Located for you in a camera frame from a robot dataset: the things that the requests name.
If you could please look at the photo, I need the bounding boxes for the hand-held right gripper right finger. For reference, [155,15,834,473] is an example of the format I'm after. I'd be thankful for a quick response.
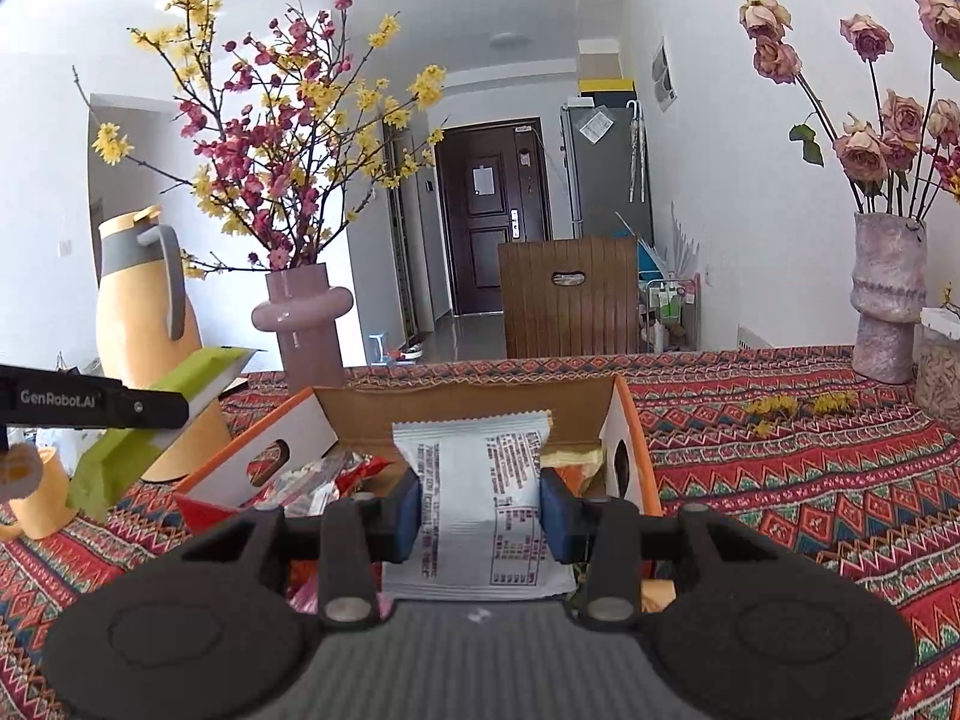
[538,469,773,631]

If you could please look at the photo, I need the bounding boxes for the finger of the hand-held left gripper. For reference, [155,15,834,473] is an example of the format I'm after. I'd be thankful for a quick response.
[112,382,190,430]

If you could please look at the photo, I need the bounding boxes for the pink yellow flowering branches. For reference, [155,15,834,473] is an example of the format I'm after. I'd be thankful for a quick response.
[71,0,451,278]

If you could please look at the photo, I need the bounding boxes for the glass jar with grains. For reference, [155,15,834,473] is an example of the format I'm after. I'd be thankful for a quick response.
[915,307,960,436]

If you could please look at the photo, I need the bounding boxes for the small storage rack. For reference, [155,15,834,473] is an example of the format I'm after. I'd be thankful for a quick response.
[637,274,702,352]

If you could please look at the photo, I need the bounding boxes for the dried pink roses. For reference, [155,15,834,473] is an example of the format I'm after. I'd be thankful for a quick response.
[739,0,960,222]

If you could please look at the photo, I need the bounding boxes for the yellow thermos jug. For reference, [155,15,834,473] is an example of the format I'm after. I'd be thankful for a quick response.
[96,206,233,482]

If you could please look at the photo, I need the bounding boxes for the red cardboard box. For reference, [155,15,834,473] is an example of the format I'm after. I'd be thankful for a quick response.
[174,373,676,608]

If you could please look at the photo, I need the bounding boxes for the grey refrigerator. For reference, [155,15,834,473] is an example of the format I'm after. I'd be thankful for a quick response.
[561,99,653,245]

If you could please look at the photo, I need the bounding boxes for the smooth pink vase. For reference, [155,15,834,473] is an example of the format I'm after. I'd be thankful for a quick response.
[251,262,355,395]

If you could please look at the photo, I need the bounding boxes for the textured pink vase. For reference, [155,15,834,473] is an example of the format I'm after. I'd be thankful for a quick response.
[851,211,929,385]

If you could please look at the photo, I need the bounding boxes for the white folded umbrella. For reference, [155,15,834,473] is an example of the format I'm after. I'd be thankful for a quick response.
[626,99,647,203]

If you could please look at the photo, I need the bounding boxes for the red white snack packet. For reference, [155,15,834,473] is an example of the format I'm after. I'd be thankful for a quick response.
[255,454,392,518]

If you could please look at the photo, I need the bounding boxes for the yellow mug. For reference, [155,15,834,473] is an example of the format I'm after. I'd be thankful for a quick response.
[0,446,80,541]

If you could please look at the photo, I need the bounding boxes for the yellow box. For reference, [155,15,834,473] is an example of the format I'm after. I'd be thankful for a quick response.
[577,52,637,97]

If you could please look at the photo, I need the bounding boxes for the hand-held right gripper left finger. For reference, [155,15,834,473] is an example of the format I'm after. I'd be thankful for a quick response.
[180,469,422,627]

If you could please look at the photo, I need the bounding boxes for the long yellow orange snack packet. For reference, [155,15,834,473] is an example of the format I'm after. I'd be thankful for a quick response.
[540,446,608,497]

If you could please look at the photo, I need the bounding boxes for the wooden chair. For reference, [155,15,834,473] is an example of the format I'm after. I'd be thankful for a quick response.
[499,235,640,359]

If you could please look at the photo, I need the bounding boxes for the green snack packet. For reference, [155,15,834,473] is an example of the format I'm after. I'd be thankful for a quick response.
[66,345,252,522]

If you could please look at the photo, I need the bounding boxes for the fallen yellow petals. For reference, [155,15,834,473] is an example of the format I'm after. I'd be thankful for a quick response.
[742,391,860,436]

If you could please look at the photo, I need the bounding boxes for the dark brown door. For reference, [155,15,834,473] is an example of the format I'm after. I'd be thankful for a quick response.
[435,118,552,316]

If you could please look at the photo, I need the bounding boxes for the patterned red tablecloth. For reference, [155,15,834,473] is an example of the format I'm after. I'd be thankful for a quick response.
[0,345,960,720]

